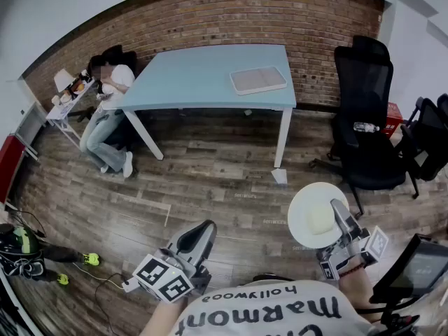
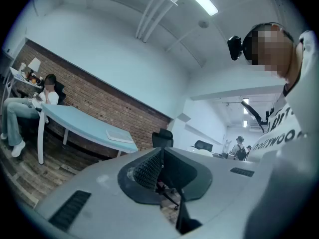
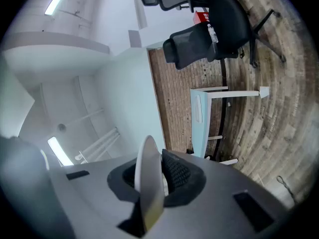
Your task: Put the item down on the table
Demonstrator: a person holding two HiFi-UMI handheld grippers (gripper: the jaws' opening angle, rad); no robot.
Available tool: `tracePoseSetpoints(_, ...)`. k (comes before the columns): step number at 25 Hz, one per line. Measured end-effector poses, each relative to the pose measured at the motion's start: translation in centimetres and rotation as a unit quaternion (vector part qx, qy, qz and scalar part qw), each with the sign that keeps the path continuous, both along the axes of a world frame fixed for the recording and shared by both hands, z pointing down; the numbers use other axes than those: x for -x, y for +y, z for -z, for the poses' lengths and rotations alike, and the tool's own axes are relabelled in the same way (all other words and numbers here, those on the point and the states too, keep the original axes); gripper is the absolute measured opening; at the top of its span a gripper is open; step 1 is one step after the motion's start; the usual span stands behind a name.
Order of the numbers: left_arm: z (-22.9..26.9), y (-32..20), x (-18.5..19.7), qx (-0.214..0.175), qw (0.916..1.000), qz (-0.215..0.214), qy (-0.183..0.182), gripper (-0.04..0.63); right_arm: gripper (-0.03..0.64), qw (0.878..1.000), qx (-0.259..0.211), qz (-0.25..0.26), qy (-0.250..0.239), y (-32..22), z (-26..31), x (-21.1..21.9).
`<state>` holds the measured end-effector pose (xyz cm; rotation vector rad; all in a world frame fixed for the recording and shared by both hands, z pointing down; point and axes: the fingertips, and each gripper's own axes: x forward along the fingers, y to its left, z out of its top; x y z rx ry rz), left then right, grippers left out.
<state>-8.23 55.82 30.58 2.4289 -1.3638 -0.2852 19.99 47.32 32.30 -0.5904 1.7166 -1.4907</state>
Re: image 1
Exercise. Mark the person's left forearm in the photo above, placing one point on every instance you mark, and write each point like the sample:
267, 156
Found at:
162, 318

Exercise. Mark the person's black trousers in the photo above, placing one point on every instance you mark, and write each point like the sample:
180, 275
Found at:
273, 278

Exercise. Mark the red cabinet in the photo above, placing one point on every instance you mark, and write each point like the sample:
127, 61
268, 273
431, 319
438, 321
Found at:
10, 163

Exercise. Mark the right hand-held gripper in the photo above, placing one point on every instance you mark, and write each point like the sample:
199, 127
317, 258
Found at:
350, 248

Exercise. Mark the orange fruit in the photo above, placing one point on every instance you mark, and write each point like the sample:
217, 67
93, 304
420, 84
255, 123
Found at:
80, 87

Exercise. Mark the pale yellow food block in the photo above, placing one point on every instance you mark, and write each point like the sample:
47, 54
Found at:
320, 219

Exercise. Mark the round white plate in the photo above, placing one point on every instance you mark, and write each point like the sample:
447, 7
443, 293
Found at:
304, 201

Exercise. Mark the clear plastic water bottle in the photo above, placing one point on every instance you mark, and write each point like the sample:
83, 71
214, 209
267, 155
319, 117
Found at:
365, 127

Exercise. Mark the white rectangular tray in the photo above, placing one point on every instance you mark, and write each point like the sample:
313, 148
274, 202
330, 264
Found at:
258, 80

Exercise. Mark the person's white printed t-shirt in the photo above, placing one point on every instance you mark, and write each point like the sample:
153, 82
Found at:
266, 310

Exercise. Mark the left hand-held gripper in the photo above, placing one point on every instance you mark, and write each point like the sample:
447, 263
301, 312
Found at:
164, 278

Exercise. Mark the white narrow side table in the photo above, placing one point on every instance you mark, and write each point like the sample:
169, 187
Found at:
64, 112

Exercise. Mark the person's right forearm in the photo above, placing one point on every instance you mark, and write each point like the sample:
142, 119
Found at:
357, 287

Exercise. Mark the white lamp shade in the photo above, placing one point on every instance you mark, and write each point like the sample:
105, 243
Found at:
63, 79

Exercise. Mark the light blue white-legged table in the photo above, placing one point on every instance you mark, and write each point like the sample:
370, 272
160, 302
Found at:
210, 79

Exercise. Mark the red cardboard box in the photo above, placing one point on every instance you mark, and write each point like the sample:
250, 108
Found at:
395, 112

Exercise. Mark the black mesh office chair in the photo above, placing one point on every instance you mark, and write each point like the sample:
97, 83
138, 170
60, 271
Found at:
364, 82
432, 131

